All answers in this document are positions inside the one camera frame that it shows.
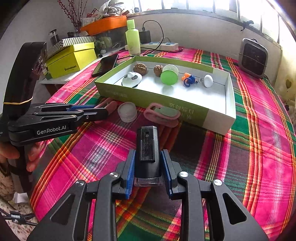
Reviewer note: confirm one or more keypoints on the small white knob hook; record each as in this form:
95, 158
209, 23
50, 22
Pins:
207, 81

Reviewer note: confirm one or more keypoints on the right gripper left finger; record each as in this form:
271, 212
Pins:
68, 219

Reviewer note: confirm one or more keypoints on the pink plaid tablecloth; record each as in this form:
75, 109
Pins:
255, 159

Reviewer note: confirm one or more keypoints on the white panda-face round gadget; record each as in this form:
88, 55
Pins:
131, 79

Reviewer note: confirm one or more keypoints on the light brown walnut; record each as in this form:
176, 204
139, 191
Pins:
158, 69

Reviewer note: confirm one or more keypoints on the clear round plastic jar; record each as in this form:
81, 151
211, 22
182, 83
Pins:
127, 112

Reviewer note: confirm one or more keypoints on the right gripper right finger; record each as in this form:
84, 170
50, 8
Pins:
227, 217

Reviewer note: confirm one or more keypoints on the white power strip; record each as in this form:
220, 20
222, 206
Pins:
168, 46

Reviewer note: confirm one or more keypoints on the black rectangular device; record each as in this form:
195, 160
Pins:
147, 169

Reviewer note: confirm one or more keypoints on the striped gift box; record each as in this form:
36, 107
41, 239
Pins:
64, 43

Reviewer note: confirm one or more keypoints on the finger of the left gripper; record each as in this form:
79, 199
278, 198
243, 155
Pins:
62, 107
56, 121

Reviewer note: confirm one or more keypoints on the green white spool holder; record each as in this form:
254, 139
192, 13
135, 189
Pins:
169, 75

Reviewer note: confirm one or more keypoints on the black charger with cable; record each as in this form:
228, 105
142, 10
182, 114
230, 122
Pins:
145, 37

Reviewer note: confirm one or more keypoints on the pink clip with hook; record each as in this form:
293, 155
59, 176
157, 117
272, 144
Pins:
109, 104

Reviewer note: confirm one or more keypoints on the black phone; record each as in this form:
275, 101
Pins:
105, 65

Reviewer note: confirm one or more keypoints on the red berry branches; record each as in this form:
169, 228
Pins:
74, 10

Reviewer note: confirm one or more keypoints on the person's left hand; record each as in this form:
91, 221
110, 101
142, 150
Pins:
8, 151

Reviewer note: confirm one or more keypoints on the yellow cardboard box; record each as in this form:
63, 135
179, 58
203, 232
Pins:
71, 59

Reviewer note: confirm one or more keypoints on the grey space heater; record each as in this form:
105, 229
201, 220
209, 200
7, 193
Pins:
253, 58

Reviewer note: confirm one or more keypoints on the orange plastic tray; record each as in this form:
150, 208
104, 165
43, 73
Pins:
105, 24

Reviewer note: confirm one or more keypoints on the dark brown walnut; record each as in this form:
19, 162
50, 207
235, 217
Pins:
140, 68

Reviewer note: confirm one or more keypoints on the heart patterned curtain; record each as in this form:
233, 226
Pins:
285, 85

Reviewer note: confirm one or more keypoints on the green white cardboard tray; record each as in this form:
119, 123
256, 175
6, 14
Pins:
210, 108

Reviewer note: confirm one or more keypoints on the light green plastic bottle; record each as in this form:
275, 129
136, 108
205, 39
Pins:
132, 38

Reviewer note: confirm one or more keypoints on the pink clip green pad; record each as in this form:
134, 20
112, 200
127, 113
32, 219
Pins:
162, 115

